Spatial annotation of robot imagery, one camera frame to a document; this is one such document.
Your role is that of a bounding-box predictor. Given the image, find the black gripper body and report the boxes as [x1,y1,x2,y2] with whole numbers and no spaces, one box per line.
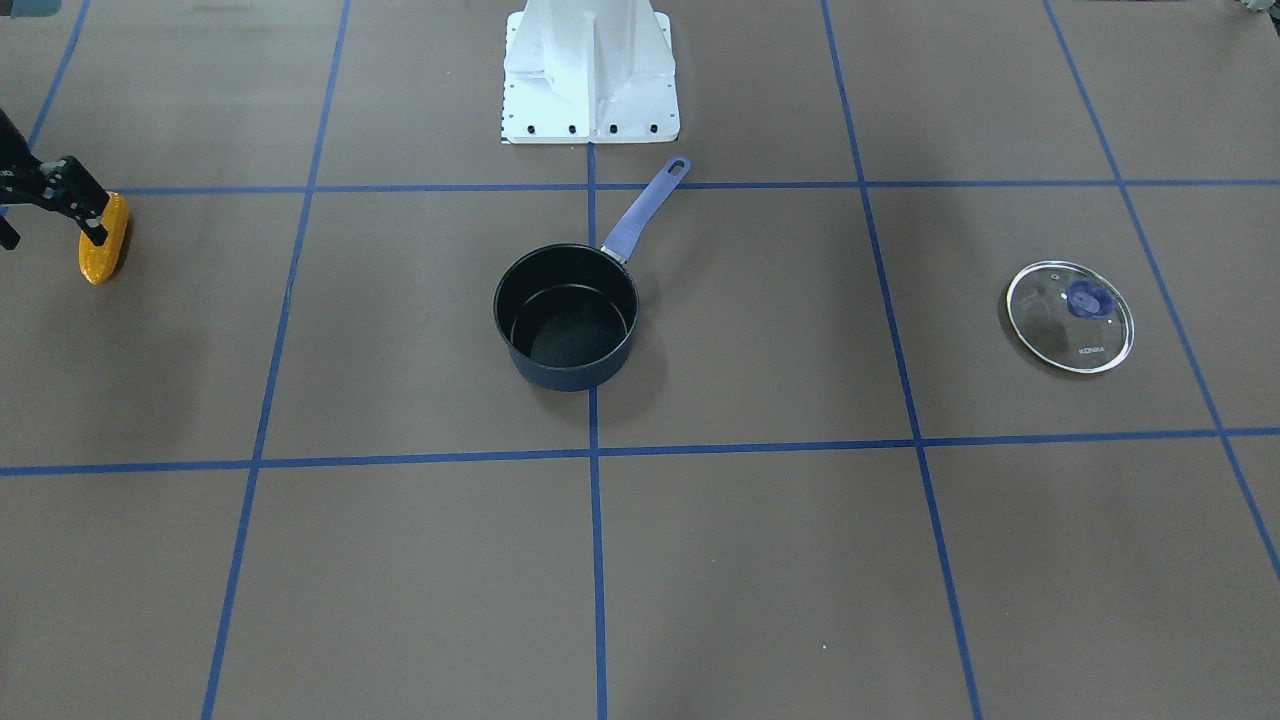
[1,113,108,227]

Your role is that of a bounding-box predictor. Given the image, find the yellow corn cob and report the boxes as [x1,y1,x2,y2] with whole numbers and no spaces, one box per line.
[77,191,131,286]

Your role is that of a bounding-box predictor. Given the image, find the glass pot lid blue knob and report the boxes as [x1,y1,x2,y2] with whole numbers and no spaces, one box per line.
[1004,260,1135,375]

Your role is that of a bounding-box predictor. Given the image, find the blue tape line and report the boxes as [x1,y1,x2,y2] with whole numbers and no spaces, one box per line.
[1,427,1279,478]
[200,1,352,719]
[820,1,986,719]

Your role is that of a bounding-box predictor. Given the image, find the blue tape line lengthwise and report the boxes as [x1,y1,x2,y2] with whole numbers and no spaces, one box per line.
[585,143,609,719]

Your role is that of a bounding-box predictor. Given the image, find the blue tape line crosswise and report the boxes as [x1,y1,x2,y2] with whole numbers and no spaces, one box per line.
[122,178,1279,196]

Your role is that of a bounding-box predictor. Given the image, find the blue tape line near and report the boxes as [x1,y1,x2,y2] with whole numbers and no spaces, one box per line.
[1,427,1279,478]

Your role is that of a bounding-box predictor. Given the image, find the black saucepan purple handle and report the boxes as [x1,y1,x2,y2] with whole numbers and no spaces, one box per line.
[492,155,692,393]

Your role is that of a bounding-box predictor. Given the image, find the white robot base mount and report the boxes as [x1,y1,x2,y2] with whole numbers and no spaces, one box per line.
[500,1,681,145]

